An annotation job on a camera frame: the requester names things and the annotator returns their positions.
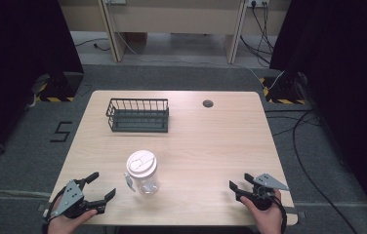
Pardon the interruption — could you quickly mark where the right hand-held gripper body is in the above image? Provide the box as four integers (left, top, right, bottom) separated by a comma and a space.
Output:
249, 173, 291, 212

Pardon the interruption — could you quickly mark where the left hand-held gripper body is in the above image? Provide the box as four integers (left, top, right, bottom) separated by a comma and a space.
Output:
43, 179, 100, 219

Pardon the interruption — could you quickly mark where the person's left hand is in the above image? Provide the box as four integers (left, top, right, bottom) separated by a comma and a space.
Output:
47, 209, 99, 234

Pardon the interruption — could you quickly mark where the person's right hand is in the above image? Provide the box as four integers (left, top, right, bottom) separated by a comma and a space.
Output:
239, 188, 285, 234

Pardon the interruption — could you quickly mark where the clear cup with white lid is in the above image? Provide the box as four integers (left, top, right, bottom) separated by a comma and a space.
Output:
124, 149, 160, 196

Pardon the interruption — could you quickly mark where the stand base with striped tape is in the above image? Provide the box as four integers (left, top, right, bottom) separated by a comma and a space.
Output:
30, 71, 85, 103
259, 71, 308, 106

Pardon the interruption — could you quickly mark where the black curtain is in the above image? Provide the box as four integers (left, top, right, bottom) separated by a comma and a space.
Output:
0, 0, 85, 168
268, 0, 367, 226

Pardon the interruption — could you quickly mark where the beige wooden desk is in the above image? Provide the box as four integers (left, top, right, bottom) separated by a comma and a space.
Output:
58, 0, 292, 64

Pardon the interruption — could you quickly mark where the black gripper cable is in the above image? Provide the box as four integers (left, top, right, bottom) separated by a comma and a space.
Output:
268, 193, 288, 234
41, 190, 67, 234

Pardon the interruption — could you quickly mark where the long black floor cable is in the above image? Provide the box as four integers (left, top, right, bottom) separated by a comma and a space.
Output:
265, 108, 359, 234

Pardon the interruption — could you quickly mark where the black wire basket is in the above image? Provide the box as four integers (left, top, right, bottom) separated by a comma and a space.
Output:
104, 97, 171, 134

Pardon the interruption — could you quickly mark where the short black floor cable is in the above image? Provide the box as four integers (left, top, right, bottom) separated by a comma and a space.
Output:
74, 37, 112, 53

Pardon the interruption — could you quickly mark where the bundle of black hanging cables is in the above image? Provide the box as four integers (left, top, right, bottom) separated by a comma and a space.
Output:
239, 1, 275, 68

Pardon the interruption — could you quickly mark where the white wall socket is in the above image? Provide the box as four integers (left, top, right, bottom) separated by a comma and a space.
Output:
246, 0, 270, 9

